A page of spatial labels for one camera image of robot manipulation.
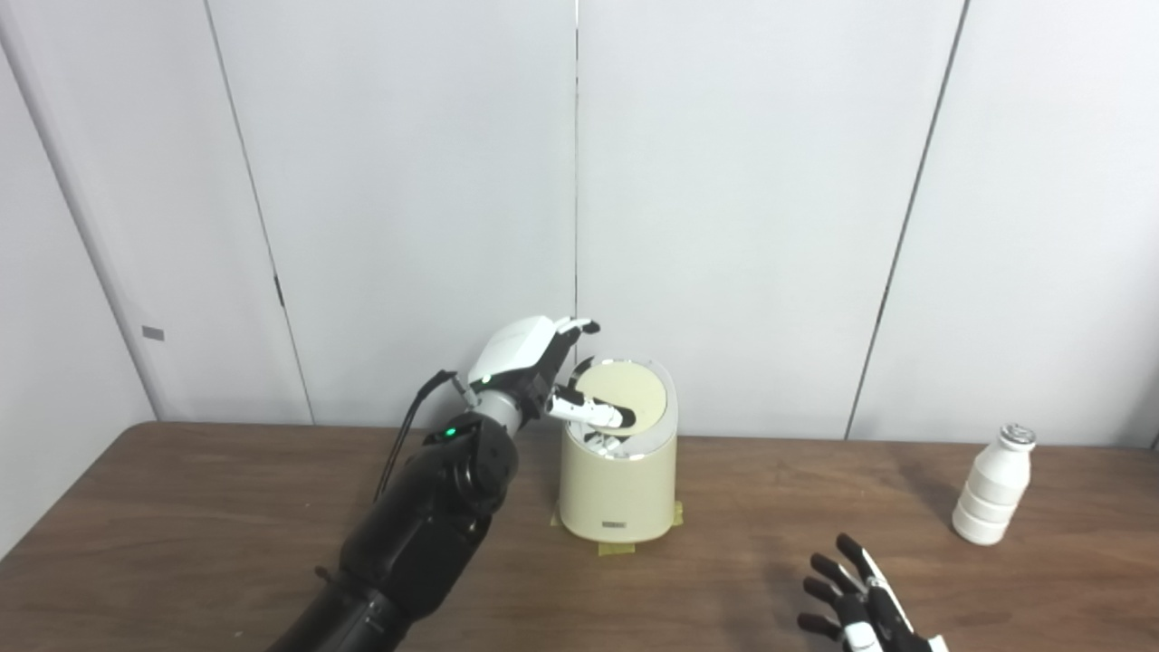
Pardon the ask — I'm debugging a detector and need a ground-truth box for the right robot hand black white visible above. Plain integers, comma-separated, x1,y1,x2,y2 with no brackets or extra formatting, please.
797,532,950,652

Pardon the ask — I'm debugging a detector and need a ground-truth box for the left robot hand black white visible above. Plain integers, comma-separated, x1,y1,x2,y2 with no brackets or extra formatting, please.
466,315,637,431

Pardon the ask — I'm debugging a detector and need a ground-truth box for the round cream bin lid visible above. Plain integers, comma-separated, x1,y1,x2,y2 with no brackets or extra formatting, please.
573,362,668,434

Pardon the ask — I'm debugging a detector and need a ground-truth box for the cream-colored bin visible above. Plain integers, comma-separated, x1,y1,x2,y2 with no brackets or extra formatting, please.
557,358,678,544

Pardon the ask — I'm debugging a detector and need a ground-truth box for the small white plastic bottle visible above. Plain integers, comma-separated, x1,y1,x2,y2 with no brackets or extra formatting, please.
951,424,1038,547

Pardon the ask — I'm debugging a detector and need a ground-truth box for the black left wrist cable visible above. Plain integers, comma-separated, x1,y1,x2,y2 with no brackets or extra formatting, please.
373,369,474,503

